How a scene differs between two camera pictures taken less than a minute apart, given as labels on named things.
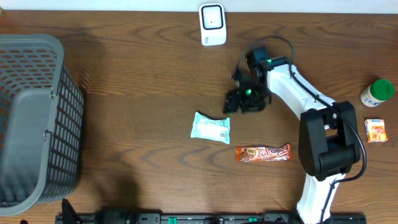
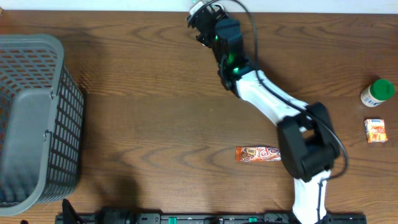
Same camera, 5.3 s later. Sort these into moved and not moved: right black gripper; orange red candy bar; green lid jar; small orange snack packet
Moved: right black gripper
Not moved: small orange snack packet; green lid jar; orange red candy bar
